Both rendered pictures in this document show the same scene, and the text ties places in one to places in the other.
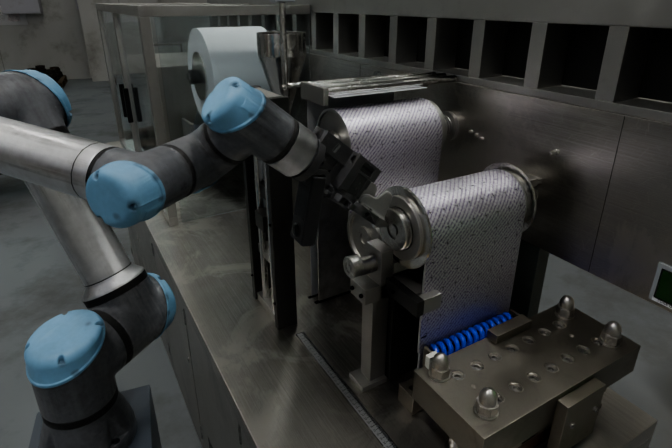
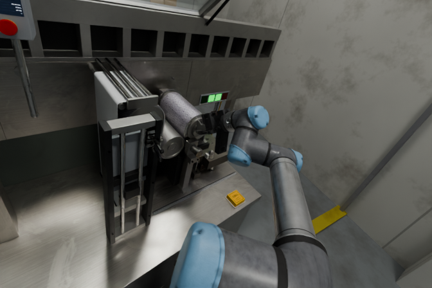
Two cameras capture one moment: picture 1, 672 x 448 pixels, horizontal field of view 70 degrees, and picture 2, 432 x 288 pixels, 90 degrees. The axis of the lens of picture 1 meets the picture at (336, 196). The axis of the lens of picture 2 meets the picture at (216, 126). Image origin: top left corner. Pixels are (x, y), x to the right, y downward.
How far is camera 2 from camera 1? 1.16 m
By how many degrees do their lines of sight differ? 92
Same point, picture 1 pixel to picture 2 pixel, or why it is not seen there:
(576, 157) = (179, 77)
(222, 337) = (153, 254)
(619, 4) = (189, 26)
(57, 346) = not seen: hidden behind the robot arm
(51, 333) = not seen: hidden behind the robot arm
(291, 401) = (197, 213)
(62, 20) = not seen: outside the picture
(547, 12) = (164, 27)
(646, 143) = (197, 67)
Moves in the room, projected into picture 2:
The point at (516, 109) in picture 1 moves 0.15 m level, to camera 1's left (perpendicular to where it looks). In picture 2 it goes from (154, 67) to (152, 79)
